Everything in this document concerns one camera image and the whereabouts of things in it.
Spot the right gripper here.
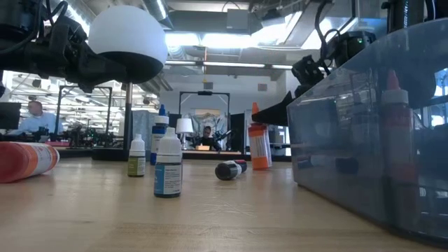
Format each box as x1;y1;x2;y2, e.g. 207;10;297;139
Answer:
251;54;330;127

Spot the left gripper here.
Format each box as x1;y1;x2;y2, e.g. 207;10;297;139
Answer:
45;13;127;92

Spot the small blue-label dropper bottle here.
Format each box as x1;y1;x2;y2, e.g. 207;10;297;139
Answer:
153;127;183;199

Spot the small white shade lamp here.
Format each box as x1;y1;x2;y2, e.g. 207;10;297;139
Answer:
175;118;195;151

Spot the black aluminium table frame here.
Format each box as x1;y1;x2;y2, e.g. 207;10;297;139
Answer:
55;146;292;162

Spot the large red colouring bottle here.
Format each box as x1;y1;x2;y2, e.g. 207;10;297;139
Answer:
0;141;61;184

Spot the white globe table lamp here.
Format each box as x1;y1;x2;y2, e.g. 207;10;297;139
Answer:
87;5;169;162

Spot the grey-blue fabric partition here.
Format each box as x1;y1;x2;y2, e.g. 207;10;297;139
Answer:
132;110;155;151

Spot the large blue-capped colouring bottle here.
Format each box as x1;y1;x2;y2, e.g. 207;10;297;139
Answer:
150;104;170;166

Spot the black gantry frame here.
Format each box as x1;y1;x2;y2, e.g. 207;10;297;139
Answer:
57;85;113;148
178;90;231;151

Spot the dark translucent plastic bin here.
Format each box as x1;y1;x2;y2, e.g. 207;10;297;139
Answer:
286;17;448;246

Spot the person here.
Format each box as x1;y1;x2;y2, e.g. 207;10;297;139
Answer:
198;125;218;150
17;100;64;136

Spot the black monitor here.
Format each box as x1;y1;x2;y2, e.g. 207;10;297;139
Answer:
0;101;22;130

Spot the large orange-capped colouring bottle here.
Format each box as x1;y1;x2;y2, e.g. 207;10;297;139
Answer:
247;101;274;172

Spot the small black dropper bottle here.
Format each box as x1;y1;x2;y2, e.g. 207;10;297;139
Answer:
214;160;243;181

